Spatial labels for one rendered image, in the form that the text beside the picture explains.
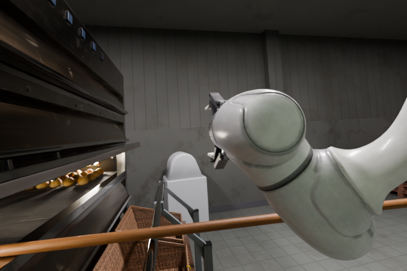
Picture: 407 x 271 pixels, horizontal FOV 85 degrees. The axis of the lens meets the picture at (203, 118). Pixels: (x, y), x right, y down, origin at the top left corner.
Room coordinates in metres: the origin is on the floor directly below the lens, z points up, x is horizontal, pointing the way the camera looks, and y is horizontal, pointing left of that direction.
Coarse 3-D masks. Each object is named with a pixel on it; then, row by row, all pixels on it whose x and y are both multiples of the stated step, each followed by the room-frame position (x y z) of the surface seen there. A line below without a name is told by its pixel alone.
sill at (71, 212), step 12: (108, 180) 1.64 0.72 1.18; (96, 192) 1.29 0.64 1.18; (72, 204) 1.08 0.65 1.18; (84, 204) 1.10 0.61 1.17; (60, 216) 0.93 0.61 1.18; (72, 216) 0.97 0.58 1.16; (48, 228) 0.81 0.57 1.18; (60, 228) 0.86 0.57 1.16; (24, 240) 0.72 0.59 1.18; (36, 240) 0.71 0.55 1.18; (0, 264) 0.59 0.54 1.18; (12, 264) 0.61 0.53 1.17
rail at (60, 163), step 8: (128, 144) 1.56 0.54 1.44; (136, 144) 1.91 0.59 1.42; (88, 152) 0.79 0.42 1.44; (96, 152) 0.87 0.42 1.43; (104, 152) 0.97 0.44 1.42; (56, 160) 0.56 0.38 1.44; (64, 160) 0.60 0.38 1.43; (72, 160) 0.65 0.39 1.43; (80, 160) 0.71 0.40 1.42; (16, 168) 0.42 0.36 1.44; (24, 168) 0.44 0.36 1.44; (32, 168) 0.46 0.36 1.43; (40, 168) 0.49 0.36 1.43; (48, 168) 0.52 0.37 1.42; (0, 176) 0.38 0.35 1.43; (8, 176) 0.39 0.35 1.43; (16, 176) 0.41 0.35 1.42; (24, 176) 0.44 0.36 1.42
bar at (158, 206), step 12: (168, 192) 1.54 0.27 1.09; (156, 204) 1.02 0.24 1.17; (156, 216) 0.88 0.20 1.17; (168, 216) 1.07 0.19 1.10; (192, 216) 1.57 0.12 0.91; (156, 240) 0.69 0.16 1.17; (156, 252) 0.63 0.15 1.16; (204, 252) 1.08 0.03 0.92; (144, 264) 0.56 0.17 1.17; (204, 264) 1.10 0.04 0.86
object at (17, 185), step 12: (96, 156) 0.86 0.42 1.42; (108, 156) 1.02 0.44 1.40; (60, 168) 0.57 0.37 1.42; (72, 168) 0.64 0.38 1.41; (12, 180) 0.40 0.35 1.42; (24, 180) 0.43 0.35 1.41; (36, 180) 0.47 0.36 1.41; (48, 180) 0.51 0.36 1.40; (0, 192) 0.37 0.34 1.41; (12, 192) 0.40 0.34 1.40
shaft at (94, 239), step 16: (384, 208) 0.79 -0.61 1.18; (176, 224) 0.70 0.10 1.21; (192, 224) 0.70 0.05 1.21; (208, 224) 0.70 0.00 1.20; (224, 224) 0.71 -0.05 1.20; (240, 224) 0.71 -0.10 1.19; (256, 224) 0.72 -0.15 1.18; (48, 240) 0.64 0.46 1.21; (64, 240) 0.64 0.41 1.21; (80, 240) 0.65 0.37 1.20; (96, 240) 0.65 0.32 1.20; (112, 240) 0.66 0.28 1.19; (128, 240) 0.66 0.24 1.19; (0, 256) 0.62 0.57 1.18
